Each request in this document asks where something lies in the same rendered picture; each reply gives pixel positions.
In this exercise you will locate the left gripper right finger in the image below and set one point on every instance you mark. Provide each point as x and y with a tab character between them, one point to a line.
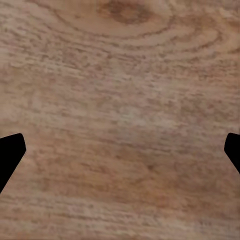
232	149

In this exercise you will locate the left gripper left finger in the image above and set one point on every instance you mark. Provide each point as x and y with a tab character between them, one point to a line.
12	149

